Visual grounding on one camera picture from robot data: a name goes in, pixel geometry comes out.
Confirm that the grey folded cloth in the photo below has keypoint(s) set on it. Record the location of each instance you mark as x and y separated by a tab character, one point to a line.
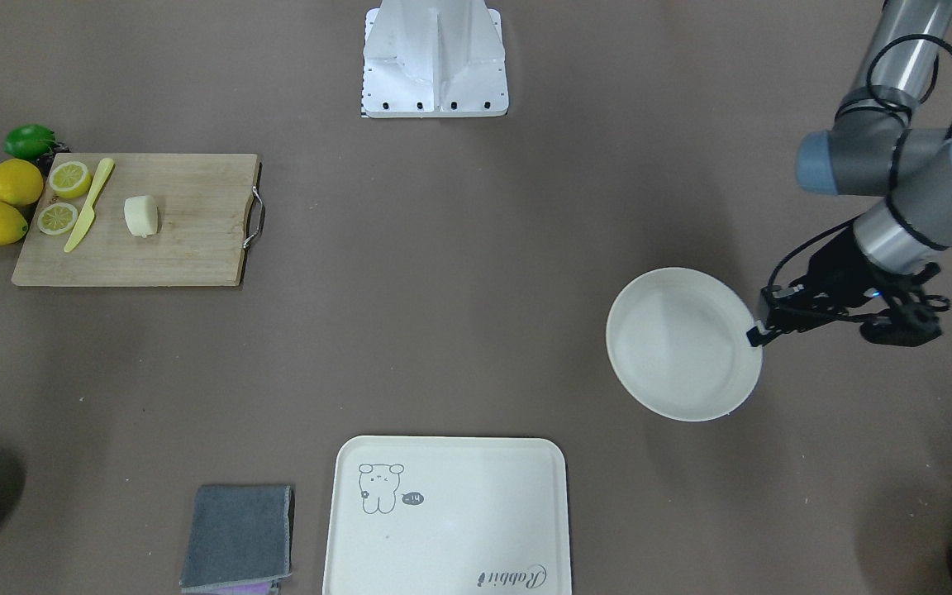
239	539

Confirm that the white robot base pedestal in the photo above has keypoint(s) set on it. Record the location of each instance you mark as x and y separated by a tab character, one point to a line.
434	59

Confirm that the green lime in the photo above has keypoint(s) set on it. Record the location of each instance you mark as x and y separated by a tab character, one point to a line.
29	142

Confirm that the cream rectangular tray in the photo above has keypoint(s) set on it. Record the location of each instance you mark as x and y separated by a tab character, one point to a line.
448	515

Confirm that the cream round plate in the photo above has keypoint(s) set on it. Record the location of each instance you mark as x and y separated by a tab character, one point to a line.
676	341

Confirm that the lemon half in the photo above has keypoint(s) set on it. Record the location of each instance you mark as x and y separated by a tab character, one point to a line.
70	180
57	219

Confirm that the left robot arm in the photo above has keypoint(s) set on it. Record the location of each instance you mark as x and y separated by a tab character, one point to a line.
891	139

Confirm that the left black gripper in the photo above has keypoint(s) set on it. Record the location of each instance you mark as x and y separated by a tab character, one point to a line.
835	268

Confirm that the yellow plastic knife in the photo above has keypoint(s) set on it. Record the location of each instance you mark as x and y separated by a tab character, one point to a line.
87	213

